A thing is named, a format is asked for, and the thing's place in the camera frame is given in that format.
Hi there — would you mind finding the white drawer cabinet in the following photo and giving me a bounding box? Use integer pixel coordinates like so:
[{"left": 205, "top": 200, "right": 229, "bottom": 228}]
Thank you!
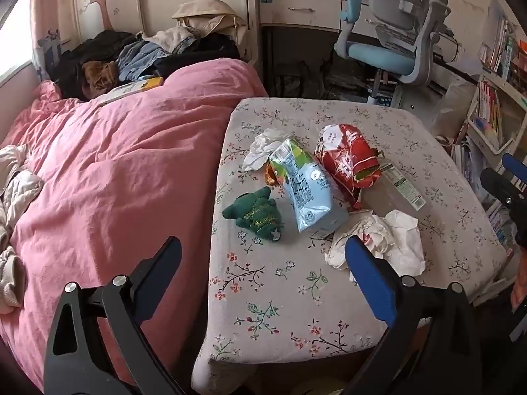
[{"left": 397, "top": 78, "right": 447, "bottom": 110}]

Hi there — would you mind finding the blue denim garment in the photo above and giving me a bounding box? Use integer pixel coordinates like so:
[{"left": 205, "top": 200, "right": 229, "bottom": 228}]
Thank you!
[{"left": 115, "top": 41, "right": 170, "bottom": 81}]

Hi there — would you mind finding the brown cloth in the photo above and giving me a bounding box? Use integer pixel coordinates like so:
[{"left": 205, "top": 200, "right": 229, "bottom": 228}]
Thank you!
[{"left": 81, "top": 61, "right": 120, "bottom": 99}]

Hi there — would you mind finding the orange wrapper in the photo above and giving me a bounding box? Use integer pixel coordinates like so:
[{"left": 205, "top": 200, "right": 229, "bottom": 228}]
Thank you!
[{"left": 263, "top": 160, "right": 289, "bottom": 186}]

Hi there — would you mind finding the white desk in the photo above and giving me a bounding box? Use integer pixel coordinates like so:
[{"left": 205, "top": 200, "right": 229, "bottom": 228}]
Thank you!
[{"left": 247, "top": 0, "right": 486, "bottom": 91}]

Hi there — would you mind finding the translucent plastic bag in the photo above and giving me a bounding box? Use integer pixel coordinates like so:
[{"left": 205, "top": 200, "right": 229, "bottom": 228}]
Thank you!
[{"left": 430, "top": 80, "right": 480, "bottom": 138}]

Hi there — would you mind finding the clear plastic bottle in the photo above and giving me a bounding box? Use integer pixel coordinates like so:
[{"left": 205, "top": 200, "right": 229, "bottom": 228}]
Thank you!
[{"left": 362, "top": 154, "right": 433, "bottom": 219}]

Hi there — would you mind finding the green plush toy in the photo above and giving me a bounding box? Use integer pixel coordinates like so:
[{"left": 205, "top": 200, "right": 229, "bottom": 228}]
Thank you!
[{"left": 222, "top": 187, "right": 285, "bottom": 241}]

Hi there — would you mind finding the cream garment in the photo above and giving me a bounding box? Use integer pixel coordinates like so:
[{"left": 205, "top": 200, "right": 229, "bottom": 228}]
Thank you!
[{"left": 0, "top": 145, "right": 45, "bottom": 317}]

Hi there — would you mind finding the white garment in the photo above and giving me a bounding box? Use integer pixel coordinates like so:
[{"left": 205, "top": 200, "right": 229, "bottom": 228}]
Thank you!
[{"left": 142, "top": 27, "right": 198, "bottom": 55}]

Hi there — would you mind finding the light blue snack bag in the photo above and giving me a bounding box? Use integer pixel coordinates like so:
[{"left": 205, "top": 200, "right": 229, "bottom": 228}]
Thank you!
[{"left": 268, "top": 138, "right": 348, "bottom": 234}]

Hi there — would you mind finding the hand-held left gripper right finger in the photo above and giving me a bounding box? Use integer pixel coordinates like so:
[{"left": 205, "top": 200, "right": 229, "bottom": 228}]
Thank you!
[{"left": 344, "top": 236, "right": 484, "bottom": 395}]

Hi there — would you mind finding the white bookshelf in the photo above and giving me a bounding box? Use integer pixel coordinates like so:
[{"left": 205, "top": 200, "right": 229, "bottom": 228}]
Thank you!
[{"left": 453, "top": 12, "right": 527, "bottom": 256}]

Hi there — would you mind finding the yellow white book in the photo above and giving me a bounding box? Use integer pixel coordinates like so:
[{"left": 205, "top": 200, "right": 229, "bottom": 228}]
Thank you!
[{"left": 97, "top": 76, "right": 164, "bottom": 105}]

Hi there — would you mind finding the blue grey office chair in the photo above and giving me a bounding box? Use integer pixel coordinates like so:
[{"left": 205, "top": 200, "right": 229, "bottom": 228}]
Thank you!
[{"left": 333, "top": 0, "right": 458, "bottom": 108}]

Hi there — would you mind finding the beige bag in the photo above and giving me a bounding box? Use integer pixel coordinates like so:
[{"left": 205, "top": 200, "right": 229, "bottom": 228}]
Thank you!
[{"left": 172, "top": 0, "right": 248, "bottom": 47}]

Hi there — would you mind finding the blue grey ornament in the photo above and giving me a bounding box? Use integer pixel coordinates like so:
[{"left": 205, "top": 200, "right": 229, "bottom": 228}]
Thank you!
[{"left": 37, "top": 29, "right": 62, "bottom": 82}]

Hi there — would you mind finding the white tissue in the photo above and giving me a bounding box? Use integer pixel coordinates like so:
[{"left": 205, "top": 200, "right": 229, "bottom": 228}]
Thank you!
[
  {"left": 241, "top": 128, "right": 295, "bottom": 172},
  {"left": 324, "top": 209, "right": 426, "bottom": 284}
]

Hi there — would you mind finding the black garment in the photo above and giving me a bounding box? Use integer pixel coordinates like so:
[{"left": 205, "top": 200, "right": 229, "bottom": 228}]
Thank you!
[{"left": 154, "top": 33, "right": 241, "bottom": 79}]

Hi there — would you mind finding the pink blanket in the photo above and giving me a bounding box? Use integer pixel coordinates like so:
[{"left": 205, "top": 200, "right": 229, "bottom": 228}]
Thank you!
[{"left": 0, "top": 58, "right": 270, "bottom": 393}]

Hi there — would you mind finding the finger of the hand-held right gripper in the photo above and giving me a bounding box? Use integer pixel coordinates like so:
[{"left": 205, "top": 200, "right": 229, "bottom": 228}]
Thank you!
[
  {"left": 480, "top": 168, "right": 527, "bottom": 206},
  {"left": 502, "top": 153, "right": 527, "bottom": 182}
]

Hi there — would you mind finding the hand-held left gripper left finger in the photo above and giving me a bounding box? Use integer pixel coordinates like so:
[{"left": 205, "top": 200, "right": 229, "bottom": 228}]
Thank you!
[{"left": 43, "top": 236, "right": 188, "bottom": 395}]

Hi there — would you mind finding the red snack bag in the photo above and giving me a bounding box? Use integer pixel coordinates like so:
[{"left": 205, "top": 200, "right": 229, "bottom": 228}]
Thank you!
[{"left": 314, "top": 123, "right": 385, "bottom": 210}]

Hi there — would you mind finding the window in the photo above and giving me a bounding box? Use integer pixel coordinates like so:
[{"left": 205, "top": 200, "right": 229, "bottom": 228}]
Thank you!
[{"left": 0, "top": 0, "right": 34, "bottom": 87}]

